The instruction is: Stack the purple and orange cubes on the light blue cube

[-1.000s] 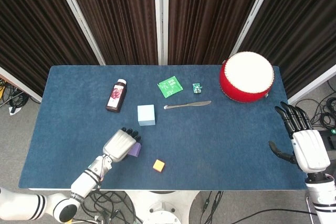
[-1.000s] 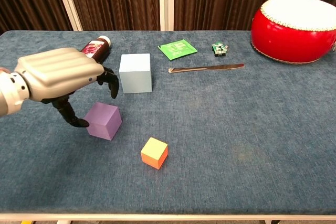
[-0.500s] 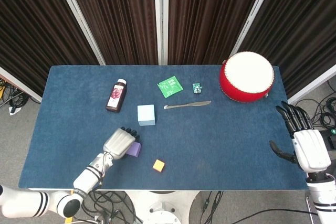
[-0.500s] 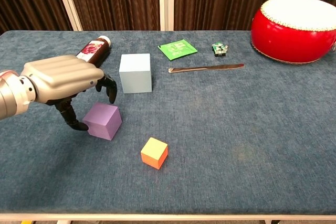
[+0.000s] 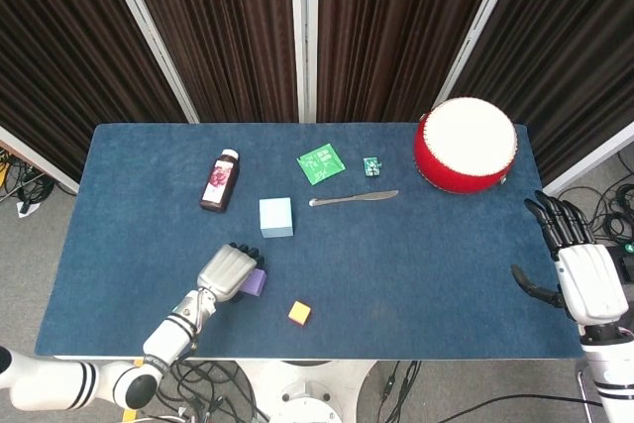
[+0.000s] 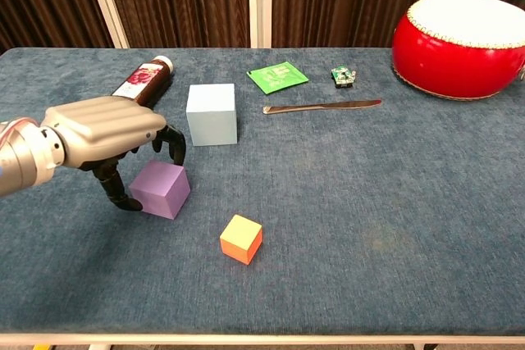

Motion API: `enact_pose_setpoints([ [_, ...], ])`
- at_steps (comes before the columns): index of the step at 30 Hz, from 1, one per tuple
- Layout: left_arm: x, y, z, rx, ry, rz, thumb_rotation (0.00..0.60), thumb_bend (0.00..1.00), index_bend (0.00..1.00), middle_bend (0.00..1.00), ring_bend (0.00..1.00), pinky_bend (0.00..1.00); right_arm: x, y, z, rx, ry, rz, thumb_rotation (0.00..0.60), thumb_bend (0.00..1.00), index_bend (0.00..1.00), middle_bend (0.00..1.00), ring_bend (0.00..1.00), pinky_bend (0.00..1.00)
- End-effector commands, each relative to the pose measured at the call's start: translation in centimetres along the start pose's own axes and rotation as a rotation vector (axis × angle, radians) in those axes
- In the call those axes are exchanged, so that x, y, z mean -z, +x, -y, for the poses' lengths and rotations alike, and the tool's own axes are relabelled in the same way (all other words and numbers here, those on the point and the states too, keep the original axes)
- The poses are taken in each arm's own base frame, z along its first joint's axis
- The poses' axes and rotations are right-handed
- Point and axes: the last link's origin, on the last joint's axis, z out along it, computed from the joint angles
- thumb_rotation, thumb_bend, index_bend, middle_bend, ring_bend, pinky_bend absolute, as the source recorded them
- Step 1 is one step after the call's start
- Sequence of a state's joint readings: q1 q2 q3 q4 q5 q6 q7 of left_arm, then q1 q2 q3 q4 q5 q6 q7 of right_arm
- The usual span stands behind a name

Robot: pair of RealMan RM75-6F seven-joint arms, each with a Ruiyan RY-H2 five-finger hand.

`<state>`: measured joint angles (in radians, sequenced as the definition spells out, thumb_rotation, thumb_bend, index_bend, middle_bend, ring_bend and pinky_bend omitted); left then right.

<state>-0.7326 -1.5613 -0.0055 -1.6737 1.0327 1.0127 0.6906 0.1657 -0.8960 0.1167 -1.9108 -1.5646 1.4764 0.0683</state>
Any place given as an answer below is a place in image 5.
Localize dark pleated partition screen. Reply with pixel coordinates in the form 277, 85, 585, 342
106, 0, 306, 125
301, 0, 521, 125
0, 0, 192, 195
435, 0, 634, 196

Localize long black floor cable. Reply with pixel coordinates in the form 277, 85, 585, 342
385, 391, 603, 423

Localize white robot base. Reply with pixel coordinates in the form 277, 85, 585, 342
232, 359, 377, 423

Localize green foil sachet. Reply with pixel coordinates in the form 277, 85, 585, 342
296, 143, 347, 186

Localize dark juice bottle white cap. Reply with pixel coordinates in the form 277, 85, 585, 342
198, 148, 242, 215

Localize small orange cube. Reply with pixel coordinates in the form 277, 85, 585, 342
287, 300, 313, 328

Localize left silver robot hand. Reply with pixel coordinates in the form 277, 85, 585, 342
196, 243, 267, 305

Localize purple wooden cube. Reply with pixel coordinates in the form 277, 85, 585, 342
239, 266, 270, 297

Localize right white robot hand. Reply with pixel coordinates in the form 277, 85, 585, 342
510, 189, 630, 328

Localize blue fabric table mat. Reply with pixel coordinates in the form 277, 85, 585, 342
34, 123, 586, 361

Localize large light blue cube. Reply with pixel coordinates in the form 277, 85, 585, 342
258, 197, 295, 239

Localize black floor cable bundle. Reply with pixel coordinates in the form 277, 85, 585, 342
153, 361, 268, 423
559, 155, 634, 246
0, 150, 58, 206

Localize metal table knife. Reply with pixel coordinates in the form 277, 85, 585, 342
308, 189, 400, 208

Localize black box green light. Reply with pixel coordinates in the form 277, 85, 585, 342
606, 242, 634, 290

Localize red drum white skin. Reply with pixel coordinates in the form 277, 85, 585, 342
413, 96, 519, 195

